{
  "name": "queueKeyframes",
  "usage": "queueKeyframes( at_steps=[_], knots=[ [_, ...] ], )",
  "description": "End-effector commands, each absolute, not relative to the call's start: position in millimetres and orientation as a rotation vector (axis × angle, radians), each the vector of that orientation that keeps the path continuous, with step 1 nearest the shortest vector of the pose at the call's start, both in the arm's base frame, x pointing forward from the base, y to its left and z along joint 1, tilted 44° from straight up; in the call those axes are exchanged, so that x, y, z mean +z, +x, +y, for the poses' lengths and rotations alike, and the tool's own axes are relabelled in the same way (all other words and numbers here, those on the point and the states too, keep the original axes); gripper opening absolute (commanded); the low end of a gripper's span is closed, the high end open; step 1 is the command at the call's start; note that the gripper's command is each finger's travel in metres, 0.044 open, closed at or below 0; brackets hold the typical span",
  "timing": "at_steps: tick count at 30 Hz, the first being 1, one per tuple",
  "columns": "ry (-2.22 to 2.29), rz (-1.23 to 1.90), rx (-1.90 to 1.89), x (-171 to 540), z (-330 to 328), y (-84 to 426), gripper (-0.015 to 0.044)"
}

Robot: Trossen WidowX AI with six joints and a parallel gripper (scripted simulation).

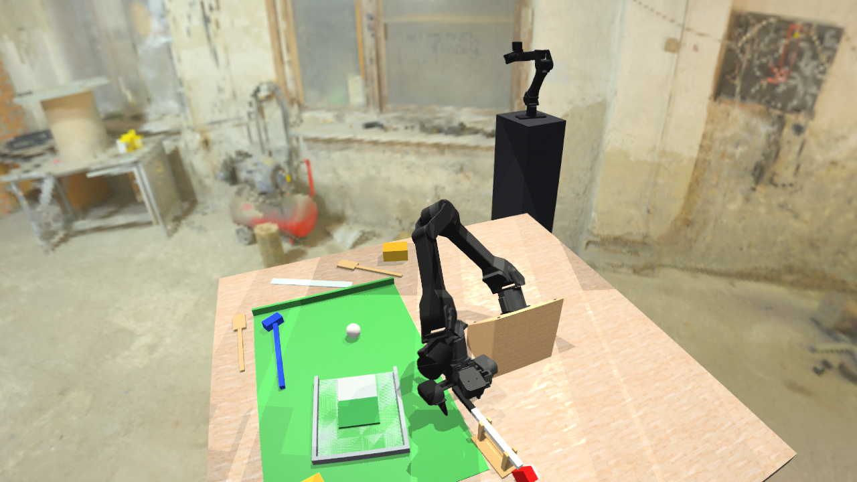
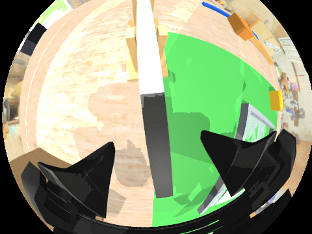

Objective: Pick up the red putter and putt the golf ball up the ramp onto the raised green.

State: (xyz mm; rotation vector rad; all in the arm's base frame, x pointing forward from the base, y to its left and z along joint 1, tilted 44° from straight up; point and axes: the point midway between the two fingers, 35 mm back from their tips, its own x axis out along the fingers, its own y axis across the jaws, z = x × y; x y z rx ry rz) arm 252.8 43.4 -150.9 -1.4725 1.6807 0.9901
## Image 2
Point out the green putting mat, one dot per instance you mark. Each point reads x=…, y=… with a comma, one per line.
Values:
x=204, y=90

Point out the blue flat bar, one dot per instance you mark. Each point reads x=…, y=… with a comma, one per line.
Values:
x=207, y=5

